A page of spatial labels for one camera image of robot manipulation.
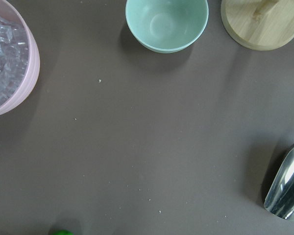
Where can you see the pink bowl of ice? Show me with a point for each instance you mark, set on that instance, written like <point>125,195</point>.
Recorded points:
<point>19,58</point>

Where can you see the wooden cup stand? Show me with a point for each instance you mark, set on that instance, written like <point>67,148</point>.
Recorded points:
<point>260,25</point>

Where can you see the steel ice scoop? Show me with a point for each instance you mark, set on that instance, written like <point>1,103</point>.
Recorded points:
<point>280,197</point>

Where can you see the green ceramic bowl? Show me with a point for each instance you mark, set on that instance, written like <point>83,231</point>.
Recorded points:
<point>166,26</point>

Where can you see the green lime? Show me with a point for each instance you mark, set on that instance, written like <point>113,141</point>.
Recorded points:
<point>62,232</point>

